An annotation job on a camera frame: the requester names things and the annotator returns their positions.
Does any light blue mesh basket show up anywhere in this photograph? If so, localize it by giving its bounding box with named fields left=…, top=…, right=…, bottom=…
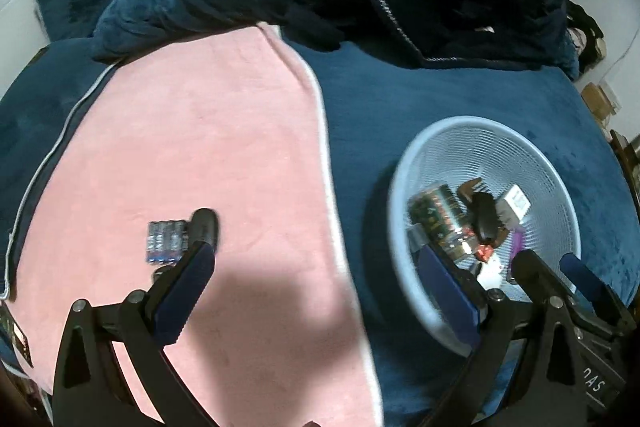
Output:
left=387, top=116, right=583, bottom=358

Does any black oval key fob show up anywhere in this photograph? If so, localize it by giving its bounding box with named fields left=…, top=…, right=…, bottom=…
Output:
left=186, top=207, right=221, bottom=254

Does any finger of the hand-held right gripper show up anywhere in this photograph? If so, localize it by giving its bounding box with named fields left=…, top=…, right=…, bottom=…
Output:
left=511, top=249, right=576, bottom=308
left=559, top=252, right=632, bottom=338

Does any pink blanket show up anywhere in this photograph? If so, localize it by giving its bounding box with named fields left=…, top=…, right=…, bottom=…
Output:
left=7, top=24, right=383, bottom=427

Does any blue velvet bed sheet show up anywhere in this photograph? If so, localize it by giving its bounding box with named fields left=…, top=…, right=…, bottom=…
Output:
left=0, top=39, right=638, bottom=427

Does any white USB charger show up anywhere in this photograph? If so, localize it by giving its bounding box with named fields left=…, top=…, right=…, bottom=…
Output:
left=497, top=185, right=532, bottom=225

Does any cardboard box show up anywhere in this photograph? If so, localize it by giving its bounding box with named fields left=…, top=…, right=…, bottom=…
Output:
left=580, top=82, right=623, bottom=118

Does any dark clothes heap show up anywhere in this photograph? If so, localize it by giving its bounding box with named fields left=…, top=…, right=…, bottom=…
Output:
left=565, top=0, right=608, bottom=72

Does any brown wooden comb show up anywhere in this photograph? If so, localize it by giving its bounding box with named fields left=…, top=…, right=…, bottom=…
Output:
left=457, top=177, right=487, bottom=208

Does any blue battery pack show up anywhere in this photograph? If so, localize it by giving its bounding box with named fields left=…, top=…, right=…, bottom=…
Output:
left=146, top=219, right=190, bottom=265

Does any dark printed packet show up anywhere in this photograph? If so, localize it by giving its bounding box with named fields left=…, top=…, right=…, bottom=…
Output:
left=0, top=302, right=33, bottom=368

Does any black remote control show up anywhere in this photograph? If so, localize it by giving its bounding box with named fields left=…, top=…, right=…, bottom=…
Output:
left=470, top=192, right=506, bottom=249

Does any purple transparent lighter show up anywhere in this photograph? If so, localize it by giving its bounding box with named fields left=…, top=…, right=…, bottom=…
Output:
left=507, top=229, right=526, bottom=283

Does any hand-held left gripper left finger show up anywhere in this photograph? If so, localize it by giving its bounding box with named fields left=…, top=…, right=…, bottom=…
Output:
left=52, top=239, right=221, bottom=427

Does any white plug adapter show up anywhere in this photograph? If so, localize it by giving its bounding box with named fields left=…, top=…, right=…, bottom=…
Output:
left=475, top=254, right=507, bottom=290

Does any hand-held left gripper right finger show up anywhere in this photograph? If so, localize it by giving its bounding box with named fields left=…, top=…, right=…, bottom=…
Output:
left=417, top=244, right=591, bottom=427

